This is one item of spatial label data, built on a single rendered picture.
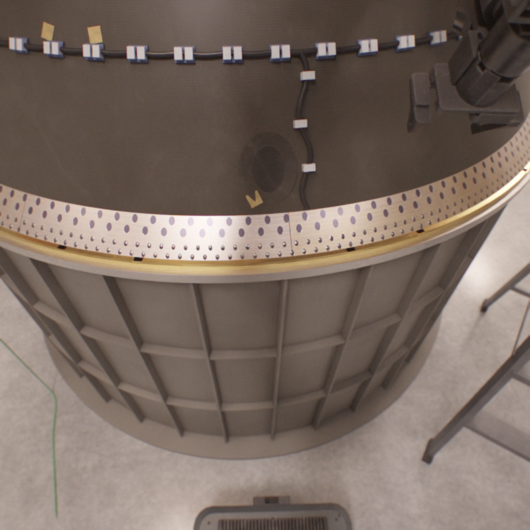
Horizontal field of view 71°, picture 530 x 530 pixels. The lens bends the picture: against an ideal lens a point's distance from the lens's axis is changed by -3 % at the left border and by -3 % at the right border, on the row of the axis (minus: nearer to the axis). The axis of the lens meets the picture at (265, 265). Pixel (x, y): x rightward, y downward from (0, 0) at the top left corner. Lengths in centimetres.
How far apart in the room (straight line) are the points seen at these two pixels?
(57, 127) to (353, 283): 71
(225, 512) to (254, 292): 85
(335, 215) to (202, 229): 26
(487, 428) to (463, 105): 136
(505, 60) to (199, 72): 47
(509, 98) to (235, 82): 42
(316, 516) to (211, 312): 84
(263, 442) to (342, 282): 102
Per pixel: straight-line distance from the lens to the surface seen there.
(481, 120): 57
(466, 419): 167
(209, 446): 178
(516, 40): 48
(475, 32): 54
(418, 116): 54
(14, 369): 226
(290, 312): 95
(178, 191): 75
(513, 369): 148
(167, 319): 99
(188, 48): 73
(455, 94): 54
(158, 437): 183
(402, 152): 84
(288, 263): 75
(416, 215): 87
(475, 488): 197
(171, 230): 76
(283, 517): 148
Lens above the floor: 173
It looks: 49 degrees down
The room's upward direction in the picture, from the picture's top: 1 degrees clockwise
